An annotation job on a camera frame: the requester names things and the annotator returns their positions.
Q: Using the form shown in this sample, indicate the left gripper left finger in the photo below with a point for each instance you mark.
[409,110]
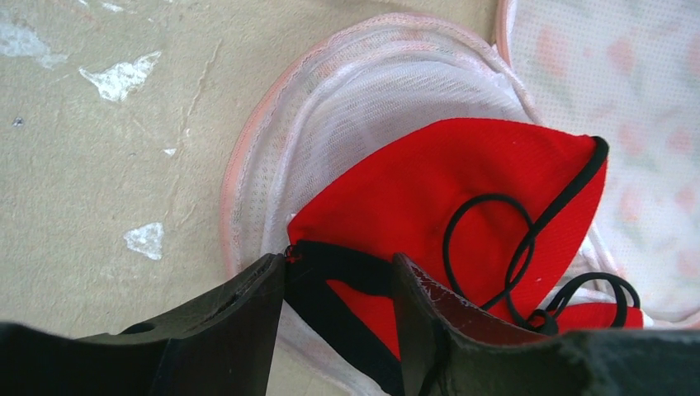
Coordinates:
[220,343]

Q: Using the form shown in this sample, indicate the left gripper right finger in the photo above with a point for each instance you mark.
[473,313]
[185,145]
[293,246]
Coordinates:
[448,346]

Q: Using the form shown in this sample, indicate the red bra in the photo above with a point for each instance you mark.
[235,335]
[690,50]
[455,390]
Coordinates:
[495,210]

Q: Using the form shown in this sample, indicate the floral mesh laundry bag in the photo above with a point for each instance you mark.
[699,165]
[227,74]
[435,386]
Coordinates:
[627,70]

